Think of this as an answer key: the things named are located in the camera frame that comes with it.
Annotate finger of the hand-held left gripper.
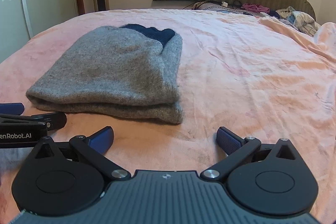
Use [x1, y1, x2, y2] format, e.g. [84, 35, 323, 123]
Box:
[0, 103, 25, 115]
[0, 112, 67, 132]

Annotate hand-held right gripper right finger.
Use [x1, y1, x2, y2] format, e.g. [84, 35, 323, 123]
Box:
[200, 127, 300, 183]

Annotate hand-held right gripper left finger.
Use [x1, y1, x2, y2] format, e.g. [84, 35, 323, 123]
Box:
[34, 126, 132, 183]

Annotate grey sweater with navy sleeves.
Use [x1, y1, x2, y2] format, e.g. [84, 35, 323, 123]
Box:
[26, 23, 183, 124]

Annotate pile of light printed clothes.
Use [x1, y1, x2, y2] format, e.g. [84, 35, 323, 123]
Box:
[276, 6, 321, 37]

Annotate pink blanket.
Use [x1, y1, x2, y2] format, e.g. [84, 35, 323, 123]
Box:
[0, 8, 336, 224]

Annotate striped grey pillow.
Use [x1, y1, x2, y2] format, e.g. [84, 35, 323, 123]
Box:
[190, 2, 260, 16]

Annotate magenta cloth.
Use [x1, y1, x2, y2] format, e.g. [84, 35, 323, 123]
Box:
[241, 3, 270, 14]

